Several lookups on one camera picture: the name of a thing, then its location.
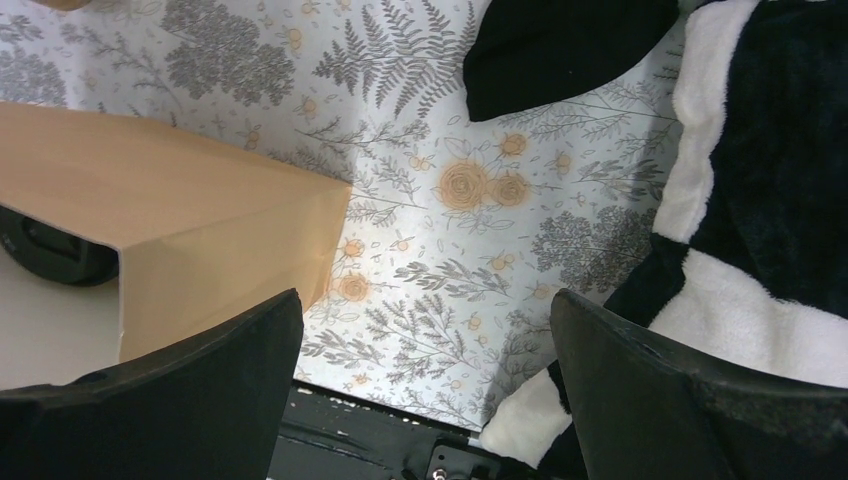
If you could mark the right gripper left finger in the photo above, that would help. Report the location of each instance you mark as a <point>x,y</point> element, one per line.
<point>206,407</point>

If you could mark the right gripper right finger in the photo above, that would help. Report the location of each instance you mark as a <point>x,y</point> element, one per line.
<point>647,407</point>

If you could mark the brown paper takeout bag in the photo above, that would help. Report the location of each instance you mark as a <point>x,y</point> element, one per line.
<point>204,231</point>

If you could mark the black plastic cup lid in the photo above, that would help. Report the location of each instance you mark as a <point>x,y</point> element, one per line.
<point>55,255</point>

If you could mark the black white checkered pillow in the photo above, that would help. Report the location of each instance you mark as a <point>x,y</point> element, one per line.
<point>748,258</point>

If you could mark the floral patterned table mat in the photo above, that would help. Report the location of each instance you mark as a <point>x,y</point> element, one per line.
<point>457,233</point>

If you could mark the black cloth blue print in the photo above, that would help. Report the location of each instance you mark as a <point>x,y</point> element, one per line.
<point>530,53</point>

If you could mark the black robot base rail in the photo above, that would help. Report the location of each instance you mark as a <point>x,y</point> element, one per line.
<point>328,435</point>

